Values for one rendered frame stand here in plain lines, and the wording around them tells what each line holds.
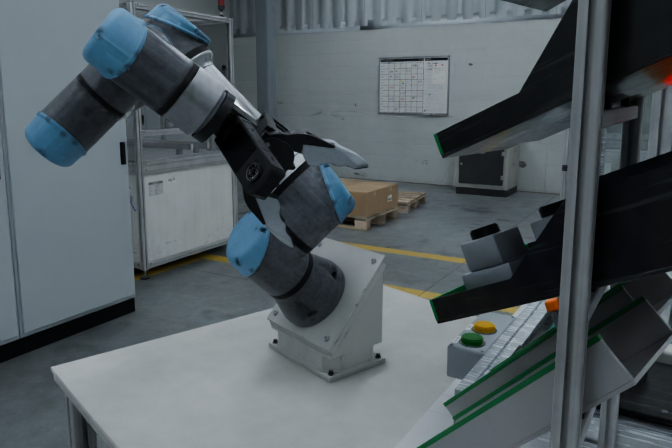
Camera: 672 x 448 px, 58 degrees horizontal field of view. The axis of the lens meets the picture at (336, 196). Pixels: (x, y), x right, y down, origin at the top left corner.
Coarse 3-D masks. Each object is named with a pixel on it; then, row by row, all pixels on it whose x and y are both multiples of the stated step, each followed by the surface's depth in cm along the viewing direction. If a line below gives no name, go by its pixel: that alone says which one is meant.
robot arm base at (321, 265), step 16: (320, 272) 120; (336, 272) 123; (304, 288) 117; (320, 288) 119; (336, 288) 121; (288, 304) 119; (304, 304) 119; (320, 304) 119; (336, 304) 121; (304, 320) 120; (320, 320) 120
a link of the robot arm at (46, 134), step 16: (80, 80) 76; (64, 96) 76; (80, 96) 76; (96, 96) 76; (48, 112) 76; (64, 112) 76; (80, 112) 76; (96, 112) 76; (112, 112) 78; (128, 112) 110; (32, 128) 76; (48, 128) 76; (64, 128) 76; (80, 128) 77; (96, 128) 78; (32, 144) 76; (48, 144) 76; (64, 144) 77; (80, 144) 78; (48, 160) 78; (64, 160) 78
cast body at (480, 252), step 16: (496, 224) 61; (480, 240) 60; (496, 240) 59; (512, 240) 60; (464, 256) 62; (480, 256) 60; (496, 256) 59; (512, 256) 60; (480, 272) 61; (496, 272) 59; (512, 272) 58
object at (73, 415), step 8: (72, 408) 121; (72, 416) 121; (80, 416) 122; (72, 424) 121; (80, 424) 122; (88, 424) 123; (72, 432) 122; (80, 432) 122; (88, 432) 124; (72, 440) 123; (80, 440) 123; (88, 440) 124; (96, 440) 125
